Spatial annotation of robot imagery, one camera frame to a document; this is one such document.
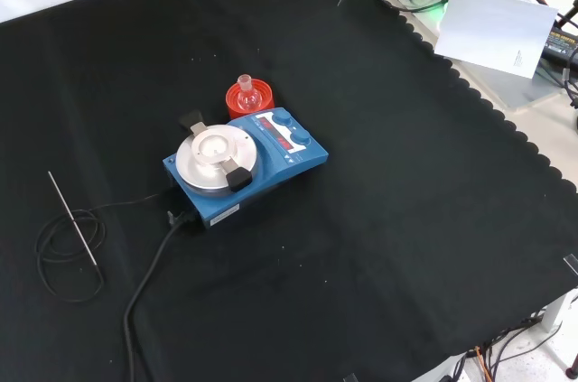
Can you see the white table leg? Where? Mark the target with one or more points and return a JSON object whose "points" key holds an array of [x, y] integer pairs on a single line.
{"points": [[557, 312]]}

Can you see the thin metal probe rod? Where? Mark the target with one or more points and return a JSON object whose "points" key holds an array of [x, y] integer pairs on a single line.
{"points": [[74, 221]]}

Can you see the pale board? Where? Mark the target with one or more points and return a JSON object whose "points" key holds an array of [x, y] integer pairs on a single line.
{"points": [[492, 30]]}

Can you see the black power adapter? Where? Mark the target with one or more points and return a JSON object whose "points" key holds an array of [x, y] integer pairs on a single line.
{"points": [[560, 45]]}

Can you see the black cloth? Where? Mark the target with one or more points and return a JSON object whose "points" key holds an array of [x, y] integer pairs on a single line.
{"points": [[361, 219]]}

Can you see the clear round-bottom flask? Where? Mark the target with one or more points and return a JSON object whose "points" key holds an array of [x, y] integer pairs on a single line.
{"points": [[248, 97]]}

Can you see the heater with blue base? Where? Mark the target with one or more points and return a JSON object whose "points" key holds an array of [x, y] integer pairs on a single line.
{"points": [[275, 161]]}

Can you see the clear tape strip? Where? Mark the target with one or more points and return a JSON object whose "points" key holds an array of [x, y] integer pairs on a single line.
{"points": [[571, 263]]}

